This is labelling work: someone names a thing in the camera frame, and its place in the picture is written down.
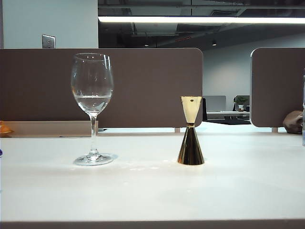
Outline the gold metal jigger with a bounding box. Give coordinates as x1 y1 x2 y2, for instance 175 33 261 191
176 95 205 166

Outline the long ceiling strip light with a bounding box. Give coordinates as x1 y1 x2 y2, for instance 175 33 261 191
98 15 305 24

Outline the clear plastic bottle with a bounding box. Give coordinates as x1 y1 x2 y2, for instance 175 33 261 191
302 74 305 147

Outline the clear wine glass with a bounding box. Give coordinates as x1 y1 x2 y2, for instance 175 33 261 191
71 52 115 167

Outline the white background desk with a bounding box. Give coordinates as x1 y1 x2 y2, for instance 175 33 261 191
206 110 251 120

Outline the long brown desk partition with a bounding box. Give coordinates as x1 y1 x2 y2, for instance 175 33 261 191
0 48 203 128

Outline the grey ceiling duct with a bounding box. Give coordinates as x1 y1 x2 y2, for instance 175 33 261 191
131 22 180 37

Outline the grey desk divider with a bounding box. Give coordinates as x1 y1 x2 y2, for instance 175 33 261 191
205 95 226 112

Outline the orange object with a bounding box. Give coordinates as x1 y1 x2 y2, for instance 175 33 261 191
0 120 14 135

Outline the metal wall switch plate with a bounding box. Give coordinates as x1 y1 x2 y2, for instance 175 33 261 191
41 34 56 49

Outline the green potted plant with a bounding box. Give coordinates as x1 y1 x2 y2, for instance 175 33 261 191
234 95 249 112

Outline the brown lumpy object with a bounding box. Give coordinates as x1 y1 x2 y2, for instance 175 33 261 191
282 110 305 134

